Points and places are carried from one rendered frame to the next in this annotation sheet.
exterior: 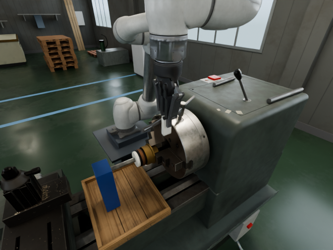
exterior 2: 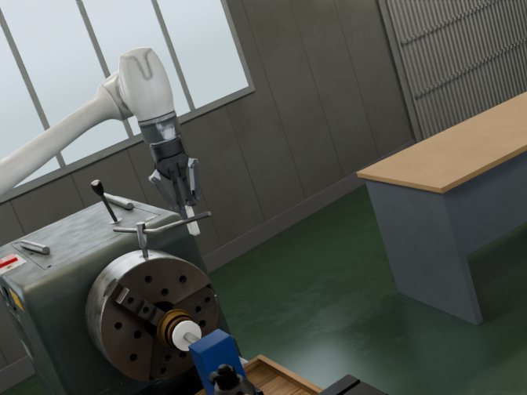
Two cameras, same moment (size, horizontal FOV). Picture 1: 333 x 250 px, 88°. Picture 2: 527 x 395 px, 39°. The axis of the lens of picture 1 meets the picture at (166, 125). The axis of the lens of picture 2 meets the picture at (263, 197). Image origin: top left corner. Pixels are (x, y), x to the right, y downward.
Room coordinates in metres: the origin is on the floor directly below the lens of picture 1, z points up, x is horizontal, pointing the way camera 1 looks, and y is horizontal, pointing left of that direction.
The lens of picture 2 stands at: (0.10, 1.66, 1.79)
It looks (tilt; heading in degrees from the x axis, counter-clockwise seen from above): 16 degrees down; 276
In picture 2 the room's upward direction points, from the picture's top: 19 degrees counter-clockwise
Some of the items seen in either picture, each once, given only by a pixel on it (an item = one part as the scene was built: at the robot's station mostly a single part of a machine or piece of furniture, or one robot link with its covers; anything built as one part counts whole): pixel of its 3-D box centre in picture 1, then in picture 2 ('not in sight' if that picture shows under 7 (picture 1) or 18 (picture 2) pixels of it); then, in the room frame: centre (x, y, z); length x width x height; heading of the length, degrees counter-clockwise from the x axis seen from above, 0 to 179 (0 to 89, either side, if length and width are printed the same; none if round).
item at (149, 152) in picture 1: (147, 154); (177, 330); (0.56, 0.09, 1.08); 0.09 x 0.09 x 0.09; 32
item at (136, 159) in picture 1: (123, 164); (197, 342); (0.50, 0.18, 1.08); 0.13 x 0.07 x 0.07; 122
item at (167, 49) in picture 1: (168, 47); (160, 128); (0.45, 0.00, 1.53); 0.09 x 0.09 x 0.06
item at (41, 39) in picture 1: (58, 52); not in sight; (6.34, 3.74, 0.47); 1.30 x 0.90 x 0.93; 37
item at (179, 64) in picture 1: (167, 77); (170, 158); (0.45, 0.00, 1.46); 0.08 x 0.07 x 0.09; 32
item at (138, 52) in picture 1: (145, 52); not in sight; (5.27, 0.59, 0.65); 0.66 x 0.56 x 1.30; 37
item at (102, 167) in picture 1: (106, 186); (226, 385); (0.46, 0.25, 1.00); 0.08 x 0.06 x 0.23; 32
